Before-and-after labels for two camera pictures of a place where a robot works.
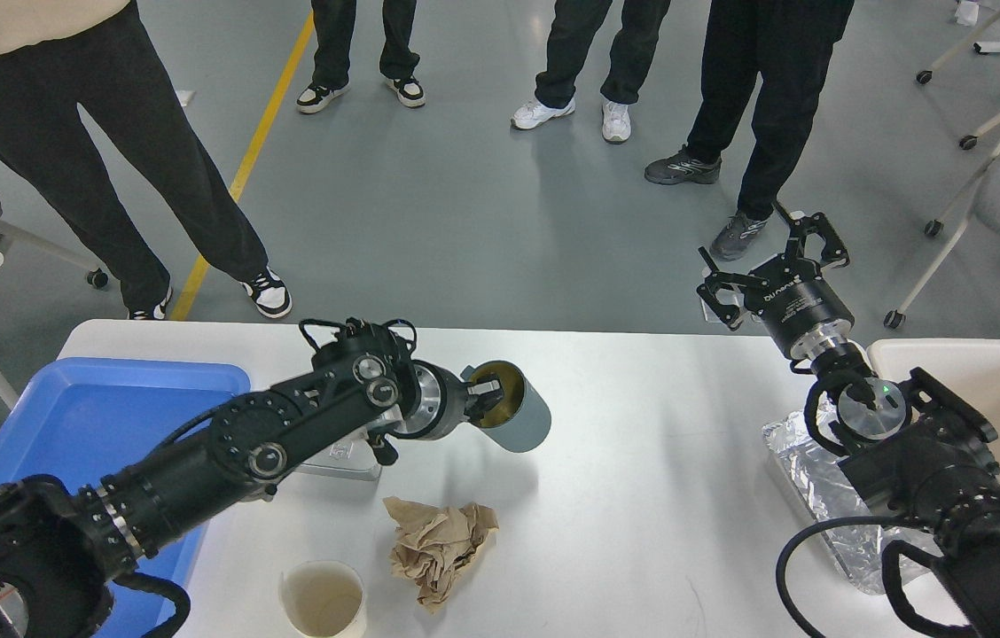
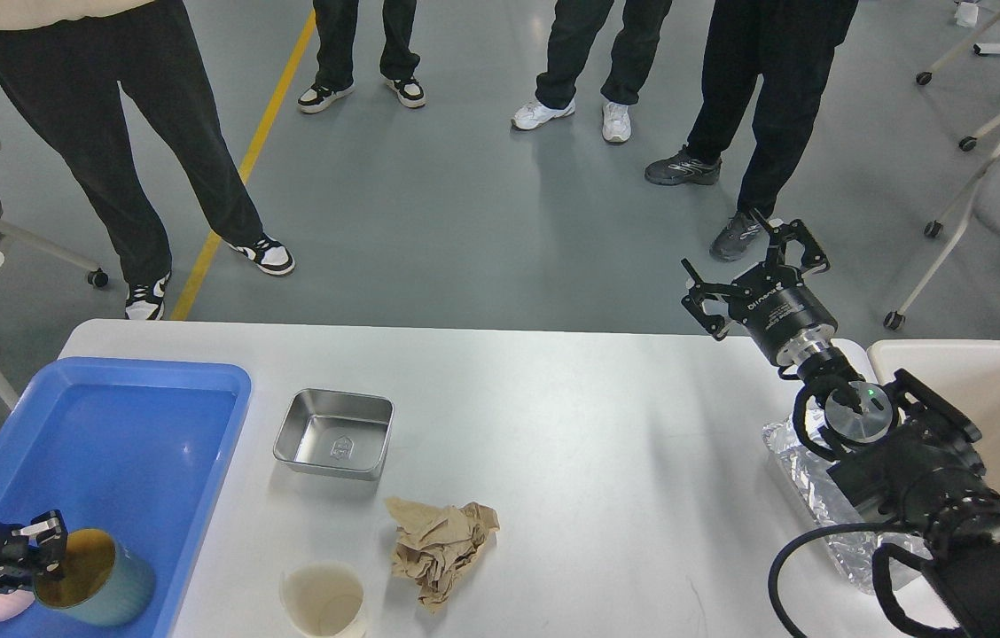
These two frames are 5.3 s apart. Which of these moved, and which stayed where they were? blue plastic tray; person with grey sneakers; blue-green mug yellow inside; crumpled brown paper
Moved: blue-green mug yellow inside
Stayed: person with grey sneakers; crumpled brown paper; blue plastic tray
